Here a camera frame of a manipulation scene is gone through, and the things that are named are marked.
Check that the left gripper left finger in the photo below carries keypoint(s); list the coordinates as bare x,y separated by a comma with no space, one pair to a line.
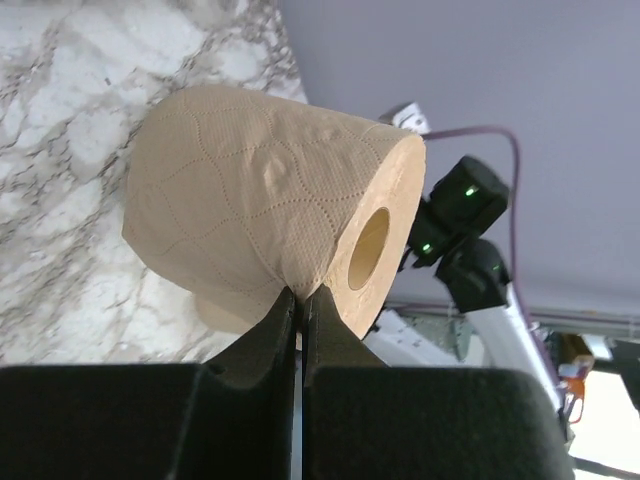
227,418

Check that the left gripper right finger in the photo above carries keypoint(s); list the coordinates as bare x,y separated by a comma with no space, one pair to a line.
365,420

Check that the brown roll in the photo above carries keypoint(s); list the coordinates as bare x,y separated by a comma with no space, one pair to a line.
234,195

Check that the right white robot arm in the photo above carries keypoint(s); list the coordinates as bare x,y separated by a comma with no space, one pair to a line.
447,235

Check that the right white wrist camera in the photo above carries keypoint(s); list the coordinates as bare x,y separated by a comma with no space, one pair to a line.
408,116

